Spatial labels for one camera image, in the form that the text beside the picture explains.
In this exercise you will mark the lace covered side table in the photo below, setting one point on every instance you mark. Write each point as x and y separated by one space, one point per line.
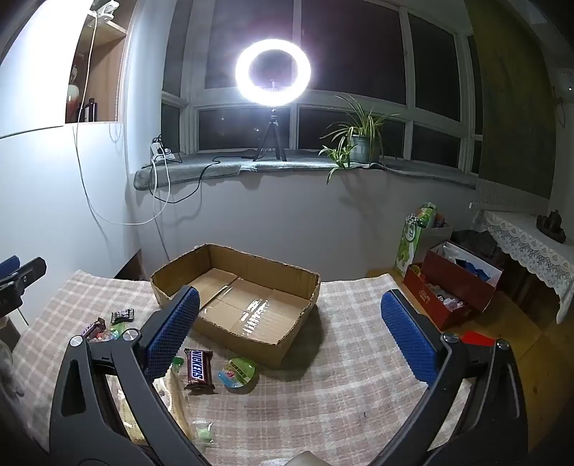
524 242

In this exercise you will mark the small dark chocolate bar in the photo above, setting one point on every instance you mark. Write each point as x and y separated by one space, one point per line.
122 316

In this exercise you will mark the person's left forearm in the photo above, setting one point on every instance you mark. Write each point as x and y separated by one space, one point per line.
9 367

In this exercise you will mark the green carton box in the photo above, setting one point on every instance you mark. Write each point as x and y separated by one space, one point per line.
406 251

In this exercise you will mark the red and white vase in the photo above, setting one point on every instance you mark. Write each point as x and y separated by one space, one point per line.
72 96

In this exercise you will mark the wooden shelf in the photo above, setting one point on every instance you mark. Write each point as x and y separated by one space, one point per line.
105 67

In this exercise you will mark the green jelly cup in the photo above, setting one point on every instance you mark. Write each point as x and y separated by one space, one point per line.
240 374

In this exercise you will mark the dark cloth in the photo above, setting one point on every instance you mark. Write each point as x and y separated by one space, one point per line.
475 244

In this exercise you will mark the dark ornament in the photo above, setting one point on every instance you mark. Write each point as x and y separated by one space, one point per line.
552 224

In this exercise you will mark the large brown chocolate bar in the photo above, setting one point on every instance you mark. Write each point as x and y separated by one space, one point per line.
199 369

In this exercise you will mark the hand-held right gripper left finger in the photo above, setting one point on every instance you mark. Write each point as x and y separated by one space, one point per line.
172 334

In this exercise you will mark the small red-brown chocolate bar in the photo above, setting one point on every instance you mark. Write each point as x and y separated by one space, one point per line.
95 329

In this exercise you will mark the white clip lamp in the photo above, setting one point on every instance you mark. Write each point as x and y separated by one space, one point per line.
107 9

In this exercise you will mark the red cardboard box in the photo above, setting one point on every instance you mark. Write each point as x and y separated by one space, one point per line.
448 309

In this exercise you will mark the red envelope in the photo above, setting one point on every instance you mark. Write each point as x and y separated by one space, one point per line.
477 338

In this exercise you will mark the green candy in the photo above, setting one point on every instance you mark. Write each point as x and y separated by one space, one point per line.
205 433
117 332
178 363

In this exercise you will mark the clear cracker packet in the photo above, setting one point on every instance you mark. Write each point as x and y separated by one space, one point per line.
172 403

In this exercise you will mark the white power strip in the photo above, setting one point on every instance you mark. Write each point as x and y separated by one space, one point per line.
160 152

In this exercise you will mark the plaid tablecloth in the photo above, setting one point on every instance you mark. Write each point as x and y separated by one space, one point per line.
336 381

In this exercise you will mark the dark bottle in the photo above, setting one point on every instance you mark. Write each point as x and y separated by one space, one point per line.
91 111

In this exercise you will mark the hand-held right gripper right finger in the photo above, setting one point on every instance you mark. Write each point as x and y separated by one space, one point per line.
408 340

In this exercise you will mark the potted spider plant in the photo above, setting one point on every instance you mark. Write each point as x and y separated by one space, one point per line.
361 145

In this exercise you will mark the dark curtain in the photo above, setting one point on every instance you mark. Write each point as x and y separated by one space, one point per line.
511 112

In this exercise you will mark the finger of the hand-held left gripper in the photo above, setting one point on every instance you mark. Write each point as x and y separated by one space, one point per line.
31 271
9 266

